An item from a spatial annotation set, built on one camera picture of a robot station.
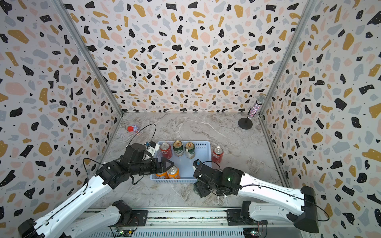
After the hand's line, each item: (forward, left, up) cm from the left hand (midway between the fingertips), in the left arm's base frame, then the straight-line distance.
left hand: (169, 165), depth 71 cm
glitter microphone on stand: (+44, -52, -20) cm, 71 cm away
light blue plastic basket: (+16, -4, -18) cm, 25 cm away
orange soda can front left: (0, +5, -12) cm, 13 cm away
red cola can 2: (+11, -25, -11) cm, 30 cm away
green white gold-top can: (+14, -9, -10) cm, 20 cm away
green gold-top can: (+16, -2, -11) cm, 20 cm away
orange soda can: (+1, 0, -11) cm, 11 cm away
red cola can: (+15, +5, -10) cm, 19 cm away
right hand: (-8, -14, -6) cm, 17 cm away
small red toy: (+36, +33, -16) cm, 51 cm away
